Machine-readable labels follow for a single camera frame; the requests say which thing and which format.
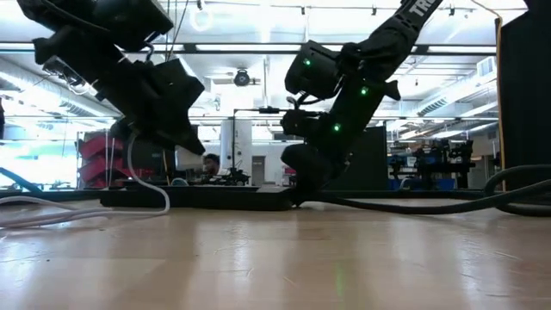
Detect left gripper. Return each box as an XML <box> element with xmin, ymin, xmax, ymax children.
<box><xmin>101</xmin><ymin>58</ymin><xmax>207</xmax><ymax>156</ymax></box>

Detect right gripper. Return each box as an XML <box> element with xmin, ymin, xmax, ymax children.
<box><xmin>280</xmin><ymin>81</ymin><xmax>388</xmax><ymax>207</ymax></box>

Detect white USB cable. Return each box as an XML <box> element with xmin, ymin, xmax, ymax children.
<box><xmin>0</xmin><ymin>131</ymin><xmax>172</xmax><ymax>229</ymax></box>

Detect black power strip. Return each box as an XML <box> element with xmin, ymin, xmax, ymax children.
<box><xmin>99</xmin><ymin>185</ymin><xmax>298</xmax><ymax>212</ymax></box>

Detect black monitor panel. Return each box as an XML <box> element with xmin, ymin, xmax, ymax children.
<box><xmin>128</xmin><ymin>137</ymin><xmax>177</xmax><ymax>184</ymax></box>

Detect grey door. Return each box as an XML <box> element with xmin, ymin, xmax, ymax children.
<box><xmin>251</xmin><ymin>155</ymin><xmax>266</xmax><ymax>186</ymax></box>

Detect person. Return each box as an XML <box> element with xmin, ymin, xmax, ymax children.
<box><xmin>201</xmin><ymin>153</ymin><xmax>221</xmax><ymax>178</ymax></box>

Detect black room divider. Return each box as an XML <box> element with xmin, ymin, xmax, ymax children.
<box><xmin>344</xmin><ymin>126</ymin><xmax>388</xmax><ymax>193</ymax></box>

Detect red storage bins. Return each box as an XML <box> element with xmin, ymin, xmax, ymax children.
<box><xmin>77</xmin><ymin>131</ymin><xmax>130</xmax><ymax>190</ymax></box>

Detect white building column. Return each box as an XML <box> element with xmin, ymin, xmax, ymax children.
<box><xmin>219</xmin><ymin>119</ymin><xmax>254</xmax><ymax>184</ymax></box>

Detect small background robot arms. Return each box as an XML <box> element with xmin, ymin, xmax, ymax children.
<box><xmin>206</xmin><ymin>167</ymin><xmax>251</xmax><ymax>187</ymax></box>

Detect background robot workstation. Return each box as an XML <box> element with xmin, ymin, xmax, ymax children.
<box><xmin>387</xmin><ymin>138</ymin><xmax>477</xmax><ymax>190</ymax></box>

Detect white ceiling air vent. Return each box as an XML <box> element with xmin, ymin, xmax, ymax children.
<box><xmin>476</xmin><ymin>55</ymin><xmax>498</xmax><ymax>85</ymax></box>

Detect black curtain with yellow edge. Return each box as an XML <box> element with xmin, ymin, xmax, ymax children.
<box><xmin>494</xmin><ymin>0</ymin><xmax>551</xmax><ymax>193</ymax></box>

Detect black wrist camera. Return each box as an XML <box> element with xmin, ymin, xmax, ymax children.
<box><xmin>280</xmin><ymin>108</ymin><xmax>326</xmax><ymax>140</ymax></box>

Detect black background rig frame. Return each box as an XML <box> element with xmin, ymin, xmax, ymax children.
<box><xmin>232</xmin><ymin>107</ymin><xmax>307</xmax><ymax>186</ymax></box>

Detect black overhead camera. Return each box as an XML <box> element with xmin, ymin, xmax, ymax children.
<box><xmin>233</xmin><ymin>68</ymin><xmax>252</xmax><ymax>89</ymax></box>

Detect white hanging ring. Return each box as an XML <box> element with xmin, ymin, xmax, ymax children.
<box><xmin>189</xmin><ymin>4</ymin><xmax>214</xmax><ymax>34</ymax></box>

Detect black power strip cord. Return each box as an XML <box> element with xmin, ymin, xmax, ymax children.
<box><xmin>318</xmin><ymin>165</ymin><xmax>551</xmax><ymax>216</ymax></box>

